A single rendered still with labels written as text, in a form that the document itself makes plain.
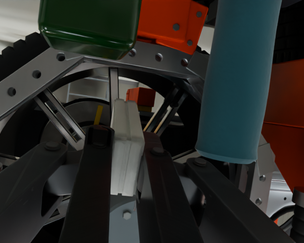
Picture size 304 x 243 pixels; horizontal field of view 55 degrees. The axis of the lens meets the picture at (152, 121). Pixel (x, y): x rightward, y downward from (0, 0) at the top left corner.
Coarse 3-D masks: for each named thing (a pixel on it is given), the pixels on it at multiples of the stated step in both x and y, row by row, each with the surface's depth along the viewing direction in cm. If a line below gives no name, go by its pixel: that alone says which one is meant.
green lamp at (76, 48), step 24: (48, 0) 11; (72, 0) 11; (96, 0) 11; (120, 0) 12; (48, 24) 11; (72, 24) 11; (96, 24) 12; (120, 24) 12; (72, 48) 14; (96, 48) 13; (120, 48) 12
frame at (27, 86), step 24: (48, 48) 44; (144, 48) 47; (168, 48) 48; (24, 72) 43; (48, 72) 44; (168, 72) 49; (192, 72) 49; (0, 96) 43; (24, 96) 44; (0, 120) 48; (264, 144) 53; (240, 168) 58; (264, 168) 54; (264, 192) 54
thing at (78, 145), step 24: (72, 72) 53; (96, 72) 64; (120, 72) 66; (144, 72) 59; (48, 96) 54; (168, 96) 60; (192, 96) 59; (24, 120) 70; (72, 120) 56; (168, 120) 60; (192, 120) 73; (0, 144) 56; (72, 144) 56; (192, 144) 82; (48, 240) 73
